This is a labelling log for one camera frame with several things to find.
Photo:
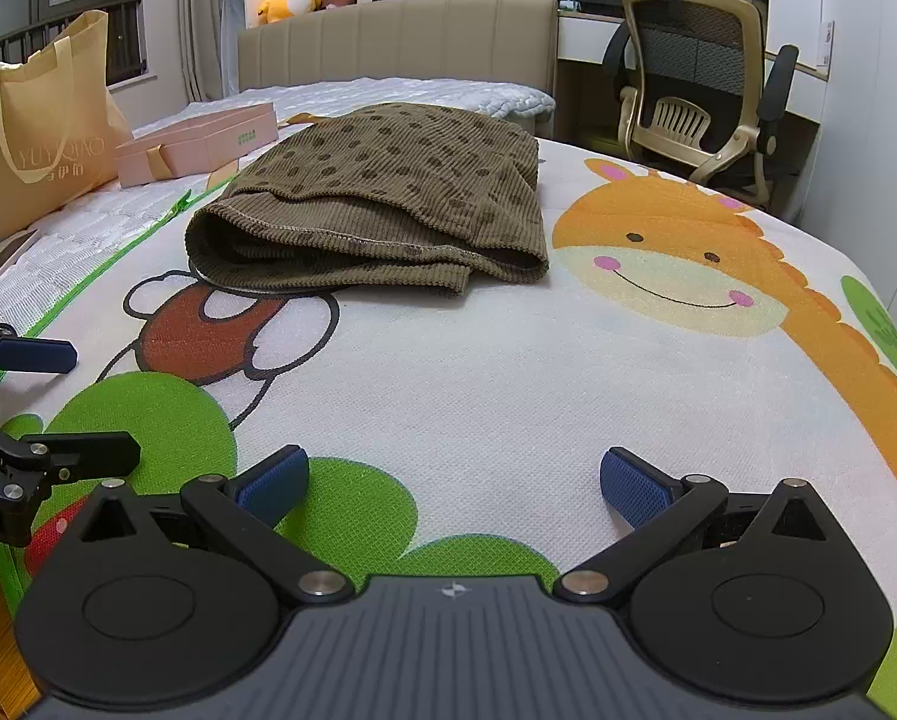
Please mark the pink flat box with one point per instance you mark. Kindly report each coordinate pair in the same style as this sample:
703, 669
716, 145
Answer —
201, 141

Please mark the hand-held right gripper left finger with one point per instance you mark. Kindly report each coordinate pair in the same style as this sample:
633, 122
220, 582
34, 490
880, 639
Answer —
272, 484

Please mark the beige mesh office chair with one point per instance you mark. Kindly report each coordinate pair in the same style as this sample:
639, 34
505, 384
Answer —
699, 90

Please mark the beige padded headboard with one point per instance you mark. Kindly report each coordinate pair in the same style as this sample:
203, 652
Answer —
396, 37

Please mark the white desk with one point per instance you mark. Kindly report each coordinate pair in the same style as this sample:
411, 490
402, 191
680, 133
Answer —
587, 37

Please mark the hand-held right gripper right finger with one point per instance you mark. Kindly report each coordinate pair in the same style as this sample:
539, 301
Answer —
636, 487

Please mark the beige tote bag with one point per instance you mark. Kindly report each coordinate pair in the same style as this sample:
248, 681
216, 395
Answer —
39, 142

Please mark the white wardrobe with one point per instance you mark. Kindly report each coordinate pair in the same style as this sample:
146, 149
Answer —
797, 11

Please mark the white curtain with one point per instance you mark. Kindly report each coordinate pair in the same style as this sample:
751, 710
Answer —
204, 22

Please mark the cartoon printed blanket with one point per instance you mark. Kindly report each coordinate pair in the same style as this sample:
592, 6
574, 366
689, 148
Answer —
493, 375

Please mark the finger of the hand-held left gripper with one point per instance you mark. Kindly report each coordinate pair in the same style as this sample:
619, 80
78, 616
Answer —
32, 355
81, 454

